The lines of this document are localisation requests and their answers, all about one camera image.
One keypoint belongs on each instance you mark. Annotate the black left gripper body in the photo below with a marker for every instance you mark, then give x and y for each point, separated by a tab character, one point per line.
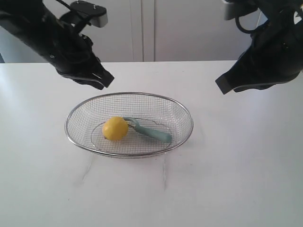
61	43

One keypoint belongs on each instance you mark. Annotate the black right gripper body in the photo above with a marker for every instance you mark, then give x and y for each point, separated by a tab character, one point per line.
276	51

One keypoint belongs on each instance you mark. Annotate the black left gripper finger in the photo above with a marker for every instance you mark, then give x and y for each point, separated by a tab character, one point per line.
91	79
102	76

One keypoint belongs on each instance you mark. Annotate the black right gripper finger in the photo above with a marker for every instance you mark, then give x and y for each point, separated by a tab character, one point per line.
240	77
242	84

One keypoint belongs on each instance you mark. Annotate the yellow lemon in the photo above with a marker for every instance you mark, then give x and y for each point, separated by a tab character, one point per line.
115	128

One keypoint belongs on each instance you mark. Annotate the teal handled peeler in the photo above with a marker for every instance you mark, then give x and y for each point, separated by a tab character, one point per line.
151	133

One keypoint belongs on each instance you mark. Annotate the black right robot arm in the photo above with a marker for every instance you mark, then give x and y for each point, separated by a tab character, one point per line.
275	10

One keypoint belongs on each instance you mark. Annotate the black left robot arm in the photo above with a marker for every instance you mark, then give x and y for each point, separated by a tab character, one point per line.
21	18

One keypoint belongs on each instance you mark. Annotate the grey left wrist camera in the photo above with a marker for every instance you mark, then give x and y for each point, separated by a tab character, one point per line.
82	13

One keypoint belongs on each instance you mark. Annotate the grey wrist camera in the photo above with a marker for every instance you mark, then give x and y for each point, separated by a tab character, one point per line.
238	8
82	13

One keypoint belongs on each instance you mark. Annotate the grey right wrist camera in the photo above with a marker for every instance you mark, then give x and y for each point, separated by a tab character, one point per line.
238	8

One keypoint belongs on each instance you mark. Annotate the metal wire mesh basket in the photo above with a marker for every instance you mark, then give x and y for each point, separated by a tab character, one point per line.
157	124

